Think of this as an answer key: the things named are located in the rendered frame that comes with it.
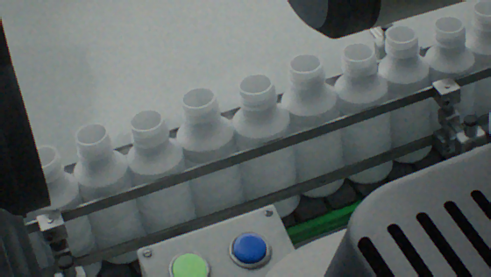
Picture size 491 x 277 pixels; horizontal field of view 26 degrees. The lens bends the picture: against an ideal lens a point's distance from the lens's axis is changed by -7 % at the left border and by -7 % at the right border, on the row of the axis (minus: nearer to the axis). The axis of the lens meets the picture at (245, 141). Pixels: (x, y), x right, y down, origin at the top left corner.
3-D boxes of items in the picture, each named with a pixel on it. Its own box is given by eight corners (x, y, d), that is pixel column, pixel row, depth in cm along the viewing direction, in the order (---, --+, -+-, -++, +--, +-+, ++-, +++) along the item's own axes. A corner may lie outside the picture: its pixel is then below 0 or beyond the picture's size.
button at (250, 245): (259, 234, 105) (259, 227, 104) (271, 259, 103) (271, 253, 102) (229, 244, 104) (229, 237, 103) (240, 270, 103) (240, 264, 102)
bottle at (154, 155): (138, 248, 121) (106, 131, 111) (165, 214, 125) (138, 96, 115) (183, 263, 119) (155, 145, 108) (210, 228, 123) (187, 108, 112)
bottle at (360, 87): (402, 166, 126) (396, 49, 116) (370, 195, 123) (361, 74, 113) (365, 146, 130) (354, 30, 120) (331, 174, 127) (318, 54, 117)
